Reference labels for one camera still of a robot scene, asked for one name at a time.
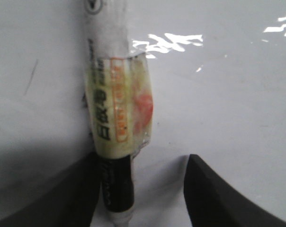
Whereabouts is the white whiteboard surface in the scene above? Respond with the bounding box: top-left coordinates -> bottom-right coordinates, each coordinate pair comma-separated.
0,0 -> 286,227

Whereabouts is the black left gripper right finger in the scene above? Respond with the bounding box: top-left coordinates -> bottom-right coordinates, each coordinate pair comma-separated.
183,154 -> 286,227

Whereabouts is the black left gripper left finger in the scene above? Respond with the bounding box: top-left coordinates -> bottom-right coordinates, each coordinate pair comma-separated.
0,153 -> 100,227

